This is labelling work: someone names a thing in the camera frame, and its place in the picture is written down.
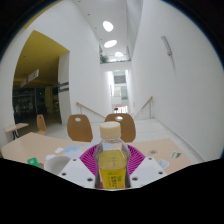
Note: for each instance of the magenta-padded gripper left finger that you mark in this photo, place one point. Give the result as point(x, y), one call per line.
point(76, 171)

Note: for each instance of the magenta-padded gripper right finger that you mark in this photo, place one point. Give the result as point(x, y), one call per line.
point(146, 171)

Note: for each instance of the yellow drink bottle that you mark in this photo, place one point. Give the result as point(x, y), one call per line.
point(111, 166)

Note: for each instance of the pale cloud-shaped sticker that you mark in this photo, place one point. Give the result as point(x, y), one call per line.
point(163, 163)

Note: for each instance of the round orange sticker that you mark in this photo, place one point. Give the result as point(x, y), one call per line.
point(153, 152)

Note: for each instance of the white ceramic mug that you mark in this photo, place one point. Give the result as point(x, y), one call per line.
point(55, 164)

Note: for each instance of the blue yellow sticker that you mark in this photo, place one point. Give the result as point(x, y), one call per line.
point(176, 155)

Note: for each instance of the wooden chair with backrest hole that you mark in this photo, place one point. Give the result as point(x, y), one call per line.
point(79, 128)
point(128, 128)

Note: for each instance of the small green box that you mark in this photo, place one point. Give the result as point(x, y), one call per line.
point(33, 162)

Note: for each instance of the narrow wooden chair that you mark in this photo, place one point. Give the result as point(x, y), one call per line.
point(41, 124)

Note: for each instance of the wooden stair handrail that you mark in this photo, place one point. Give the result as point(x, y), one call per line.
point(90, 110)
point(145, 104)

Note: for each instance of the small wooden side table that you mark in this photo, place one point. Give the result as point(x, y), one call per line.
point(16, 126)

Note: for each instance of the dark shop shelf unit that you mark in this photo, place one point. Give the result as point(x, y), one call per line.
point(24, 104)

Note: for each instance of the white hanging sign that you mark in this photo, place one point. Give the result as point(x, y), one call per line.
point(30, 77)

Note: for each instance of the green balcony plant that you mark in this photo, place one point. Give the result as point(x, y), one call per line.
point(103, 58)

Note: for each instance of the group of oval ceiling lights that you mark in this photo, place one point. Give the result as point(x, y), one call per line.
point(107, 26)

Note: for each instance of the dark wall sign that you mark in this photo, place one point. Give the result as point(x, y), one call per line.
point(63, 87)

